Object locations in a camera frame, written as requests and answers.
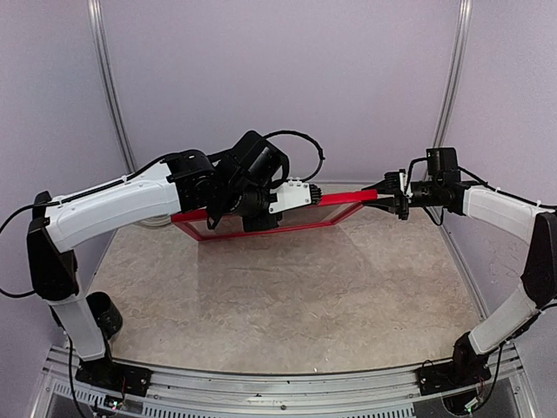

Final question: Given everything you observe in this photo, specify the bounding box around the wooden red picture frame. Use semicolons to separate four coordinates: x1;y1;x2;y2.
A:
171;189;378;242

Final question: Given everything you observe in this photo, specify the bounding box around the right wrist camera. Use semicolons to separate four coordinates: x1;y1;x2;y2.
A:
400;147;461;191

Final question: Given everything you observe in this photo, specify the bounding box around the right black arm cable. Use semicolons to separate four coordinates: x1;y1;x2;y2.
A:
459;167;557;214

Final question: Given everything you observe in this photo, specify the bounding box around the right aluminium post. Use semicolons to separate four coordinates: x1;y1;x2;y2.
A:
430;0;473;152

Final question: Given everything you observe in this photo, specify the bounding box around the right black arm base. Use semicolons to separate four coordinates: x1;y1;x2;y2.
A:
415;332;494;396

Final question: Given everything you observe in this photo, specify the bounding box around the grey round plate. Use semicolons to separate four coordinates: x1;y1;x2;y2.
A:
138;215;171;229

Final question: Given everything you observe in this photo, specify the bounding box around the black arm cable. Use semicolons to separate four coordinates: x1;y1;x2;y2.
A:
0;129;327;298
459;167;557;214

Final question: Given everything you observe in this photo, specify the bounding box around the left aluminium post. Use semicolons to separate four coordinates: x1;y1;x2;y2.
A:
87;0;137;172

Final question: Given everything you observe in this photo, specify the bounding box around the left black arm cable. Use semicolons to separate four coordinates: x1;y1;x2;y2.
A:
0;129;327;298

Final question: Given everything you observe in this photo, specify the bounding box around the black cylindrical cup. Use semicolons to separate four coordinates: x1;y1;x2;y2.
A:
86;292;123;340

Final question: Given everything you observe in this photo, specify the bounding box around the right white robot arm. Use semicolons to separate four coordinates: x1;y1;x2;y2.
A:
369;167;556;355

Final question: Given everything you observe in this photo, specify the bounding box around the aluminium front rail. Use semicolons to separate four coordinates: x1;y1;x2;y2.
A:
28;343;536;418

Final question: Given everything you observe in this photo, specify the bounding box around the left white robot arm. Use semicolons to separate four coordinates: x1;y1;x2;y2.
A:
26;143;290;388

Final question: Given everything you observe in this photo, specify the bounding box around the aluminium post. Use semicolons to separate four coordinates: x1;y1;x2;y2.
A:
430;0;473;152
87;0;137;172

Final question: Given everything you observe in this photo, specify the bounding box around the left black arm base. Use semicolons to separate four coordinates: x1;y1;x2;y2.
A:
75;348;152;397

